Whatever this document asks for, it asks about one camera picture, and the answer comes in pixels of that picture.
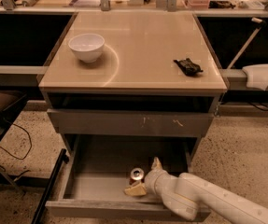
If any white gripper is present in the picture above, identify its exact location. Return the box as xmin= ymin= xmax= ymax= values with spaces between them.
xmin=124 ymin=157 xmax=174 ymax=197

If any red coke can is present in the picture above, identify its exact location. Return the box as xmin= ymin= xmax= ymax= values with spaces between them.
xmin=129 ymin=167 xmax=145 ymax=185

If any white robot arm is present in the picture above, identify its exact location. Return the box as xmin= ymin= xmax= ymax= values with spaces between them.
xmin=124 ymin=157 xmax=268 ymax=224

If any open grey drawer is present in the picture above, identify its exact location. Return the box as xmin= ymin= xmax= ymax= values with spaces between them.
xmin=47 ymin=134 xmax=190 ymax=221

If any grey cabinet with counter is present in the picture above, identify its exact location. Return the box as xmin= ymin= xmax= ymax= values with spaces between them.
xmin=39 ymin=10 xmax=227 ymax=154

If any closed grey upper drawer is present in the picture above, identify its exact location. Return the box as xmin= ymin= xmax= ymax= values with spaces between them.
xmin=48 ymin=109 xmax=213 ymax=137

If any black crumpled bag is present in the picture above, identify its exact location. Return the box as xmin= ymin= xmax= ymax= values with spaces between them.
xmin=174 ymin=58 xmax=203 ymax=77

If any white bowl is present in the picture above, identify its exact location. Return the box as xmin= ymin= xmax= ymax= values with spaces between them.
xmin=68 ymin=34 xmax=105 ymax=63

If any white curved object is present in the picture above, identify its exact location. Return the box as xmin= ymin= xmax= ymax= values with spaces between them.
xmin=242 ymin=63 xmax=268 ymax=91

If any white stick with tip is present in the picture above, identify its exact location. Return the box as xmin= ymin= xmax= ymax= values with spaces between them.
xmin=227 ymin=17 xmax=266 ymax=69

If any black floor cable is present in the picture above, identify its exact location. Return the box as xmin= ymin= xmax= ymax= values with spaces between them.
xmin=0 ymin=121 xmax=33 ymax=161

